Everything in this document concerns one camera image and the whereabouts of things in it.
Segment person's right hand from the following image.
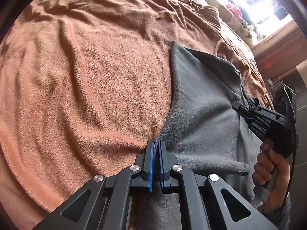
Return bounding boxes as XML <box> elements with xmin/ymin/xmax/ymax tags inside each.
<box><xmin>252</xmin><ymin>142</ymin><xmax>290</xmax><ymax>215</ymax></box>

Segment right pink curtain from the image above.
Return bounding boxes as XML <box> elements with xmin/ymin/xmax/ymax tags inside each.
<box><xmin>251</xmin><ymin>20</ymin><xmax>306</xmax><ymax>79</ymax></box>

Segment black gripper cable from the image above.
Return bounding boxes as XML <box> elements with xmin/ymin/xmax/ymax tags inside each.
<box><xmin>279</xmin><ymin>85</ymin><xmax>299</xmax><ymax>217</ymax></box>

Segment plush toys on windowsill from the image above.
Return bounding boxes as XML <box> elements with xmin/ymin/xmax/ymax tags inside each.
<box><xmin>211</xmin><ymin>0</ymin><xmax>264</xmax><ymax>47</ymax></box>

